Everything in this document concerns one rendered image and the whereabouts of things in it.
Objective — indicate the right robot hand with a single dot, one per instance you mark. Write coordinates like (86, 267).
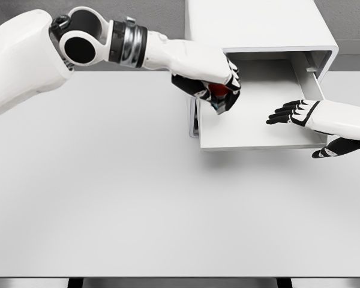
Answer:
(324, 115)

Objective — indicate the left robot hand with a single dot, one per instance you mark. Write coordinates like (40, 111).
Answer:
(210, 67)

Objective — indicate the red load switch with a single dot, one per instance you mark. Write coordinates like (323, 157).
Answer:
(218, 88)

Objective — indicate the white cabinet drawer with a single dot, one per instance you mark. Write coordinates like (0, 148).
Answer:
(258, 105)

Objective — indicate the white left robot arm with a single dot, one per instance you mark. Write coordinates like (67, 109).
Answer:
(24, 54)

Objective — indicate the white tabletop storage cabinet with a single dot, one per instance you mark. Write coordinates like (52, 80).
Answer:
(258, 27)

